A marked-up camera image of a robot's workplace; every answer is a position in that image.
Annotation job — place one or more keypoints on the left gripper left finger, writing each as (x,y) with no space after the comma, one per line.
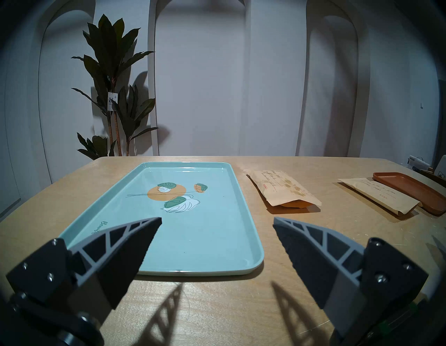
(115,265)

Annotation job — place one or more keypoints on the orange-brown plastic tray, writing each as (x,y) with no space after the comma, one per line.
(418,192)

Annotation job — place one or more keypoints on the white plant tag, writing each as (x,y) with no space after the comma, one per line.
(112,101)

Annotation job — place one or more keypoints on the teal tray with leaf print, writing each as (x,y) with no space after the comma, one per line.
(209,226)

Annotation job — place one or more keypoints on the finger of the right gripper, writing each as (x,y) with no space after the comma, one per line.
(440,246)

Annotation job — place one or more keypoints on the tall green potted plant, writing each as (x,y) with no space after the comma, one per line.
(108,52)

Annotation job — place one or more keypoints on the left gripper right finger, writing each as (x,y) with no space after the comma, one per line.
(320,265)

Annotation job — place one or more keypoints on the stained kraft paper envelope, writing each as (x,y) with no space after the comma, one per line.
(282,188)

